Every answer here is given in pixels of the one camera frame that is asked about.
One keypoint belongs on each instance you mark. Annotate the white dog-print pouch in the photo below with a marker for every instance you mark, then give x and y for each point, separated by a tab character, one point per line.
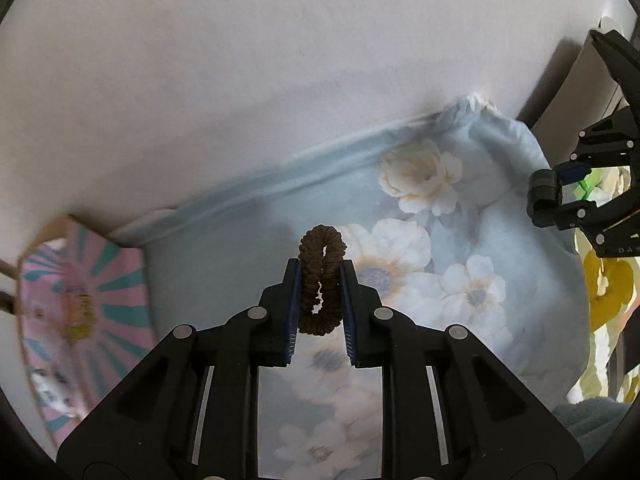
50	387

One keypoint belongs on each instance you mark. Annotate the beige padded furniture edge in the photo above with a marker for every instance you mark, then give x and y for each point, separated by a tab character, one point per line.
560	105

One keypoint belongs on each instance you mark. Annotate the pink box with teal stripes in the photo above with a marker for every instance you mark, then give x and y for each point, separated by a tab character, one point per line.
120	300

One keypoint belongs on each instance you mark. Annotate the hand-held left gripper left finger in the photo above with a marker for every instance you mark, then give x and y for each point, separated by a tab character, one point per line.
295	310

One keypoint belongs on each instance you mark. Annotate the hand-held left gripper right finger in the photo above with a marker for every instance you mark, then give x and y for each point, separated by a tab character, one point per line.
348	310

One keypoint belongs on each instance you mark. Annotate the dark brown scrunchie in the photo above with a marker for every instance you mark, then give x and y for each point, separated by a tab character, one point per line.
307	260

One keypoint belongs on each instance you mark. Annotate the yellow floral cloth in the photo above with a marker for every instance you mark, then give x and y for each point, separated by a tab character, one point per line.
600	285

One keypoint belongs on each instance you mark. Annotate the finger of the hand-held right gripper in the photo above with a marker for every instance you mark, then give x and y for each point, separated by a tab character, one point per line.
617	57
547	195

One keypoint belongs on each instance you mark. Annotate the light blue floral blanket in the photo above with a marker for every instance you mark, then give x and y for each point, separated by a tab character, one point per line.
225	240

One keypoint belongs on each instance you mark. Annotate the teal towel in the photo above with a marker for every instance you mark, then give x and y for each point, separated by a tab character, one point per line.
590	420

